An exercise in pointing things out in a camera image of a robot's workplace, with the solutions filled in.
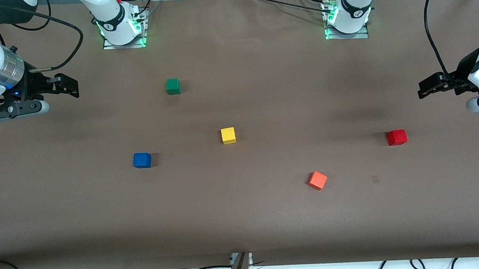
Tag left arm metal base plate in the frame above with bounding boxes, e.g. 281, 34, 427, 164
322, 0, 369, 42

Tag orange cube block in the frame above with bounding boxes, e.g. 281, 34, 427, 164
307, 170, 329, 192

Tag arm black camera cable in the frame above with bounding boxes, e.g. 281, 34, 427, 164
0, 0, 87, 76
422, 0, 460, 86

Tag long black table cable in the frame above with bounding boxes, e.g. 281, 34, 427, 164
248, 0, 333, 19

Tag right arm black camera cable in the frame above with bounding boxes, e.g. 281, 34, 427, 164
0, 0, 87, 76

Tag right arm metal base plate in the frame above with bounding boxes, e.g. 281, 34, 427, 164
100, 8, 150, 51

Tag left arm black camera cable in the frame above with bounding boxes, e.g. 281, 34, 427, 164
422, 0, 460, 86

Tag blue cube block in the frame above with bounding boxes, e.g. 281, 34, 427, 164
132, 152, 153, 169

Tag metal pole bracket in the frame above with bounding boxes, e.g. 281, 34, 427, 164
229, 251, 254, 267

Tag green cube block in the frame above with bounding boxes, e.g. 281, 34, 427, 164
165, 77, 182, 96

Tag red cube block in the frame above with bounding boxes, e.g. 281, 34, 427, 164
386, 129, 408, 147

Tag yellow cube block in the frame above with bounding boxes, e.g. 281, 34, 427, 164
220, 126, 237, 145

